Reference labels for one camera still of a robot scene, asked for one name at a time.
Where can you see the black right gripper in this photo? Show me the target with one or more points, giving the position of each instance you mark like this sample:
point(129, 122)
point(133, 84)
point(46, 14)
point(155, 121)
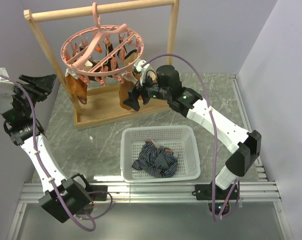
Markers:
point(134, 95)

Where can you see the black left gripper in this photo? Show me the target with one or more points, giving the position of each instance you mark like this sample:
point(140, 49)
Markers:
point(40, 87)

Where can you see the pink round clip hanger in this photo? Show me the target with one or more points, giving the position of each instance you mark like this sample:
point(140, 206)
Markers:
point(88, 49)

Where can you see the navy striped underwear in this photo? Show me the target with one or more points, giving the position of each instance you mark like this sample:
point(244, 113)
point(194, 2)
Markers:
point(156, 160)

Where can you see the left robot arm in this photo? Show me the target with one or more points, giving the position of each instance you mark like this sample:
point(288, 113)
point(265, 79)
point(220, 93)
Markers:
point(64, 198)

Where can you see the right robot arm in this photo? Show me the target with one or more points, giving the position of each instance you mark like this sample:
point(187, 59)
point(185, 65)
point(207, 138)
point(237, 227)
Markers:
point(244, 145)

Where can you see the brown hanging underwear right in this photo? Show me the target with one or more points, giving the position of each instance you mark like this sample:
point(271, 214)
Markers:
point(128, 83)

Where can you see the brown hanging underwear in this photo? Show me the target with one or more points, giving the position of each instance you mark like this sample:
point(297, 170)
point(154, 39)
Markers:
point(76, 87)
point(128, 83)

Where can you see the brown hanging underwear left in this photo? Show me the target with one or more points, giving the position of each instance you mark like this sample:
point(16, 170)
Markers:
point(76, 87)

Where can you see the cream hanging underwear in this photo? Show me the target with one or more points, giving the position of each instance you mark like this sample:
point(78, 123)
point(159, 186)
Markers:
point(120, 59)

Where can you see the wooden clothes rack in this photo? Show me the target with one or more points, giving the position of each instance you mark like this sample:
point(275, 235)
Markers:
point(103, 104)

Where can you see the white plastic basket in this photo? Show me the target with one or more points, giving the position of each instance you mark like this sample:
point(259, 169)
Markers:
point(179, 138)

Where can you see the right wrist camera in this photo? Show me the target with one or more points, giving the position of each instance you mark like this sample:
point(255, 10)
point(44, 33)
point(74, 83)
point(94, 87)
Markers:
point(141, 67)

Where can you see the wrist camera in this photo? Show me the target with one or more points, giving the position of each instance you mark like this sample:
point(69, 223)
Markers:
point(141, 67)
point(4, 82)

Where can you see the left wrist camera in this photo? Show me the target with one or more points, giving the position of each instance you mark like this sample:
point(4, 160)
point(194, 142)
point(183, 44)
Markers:
point(4, 82)

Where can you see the aluminium rail frame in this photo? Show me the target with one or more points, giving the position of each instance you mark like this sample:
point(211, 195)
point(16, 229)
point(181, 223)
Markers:
point(156, 211)

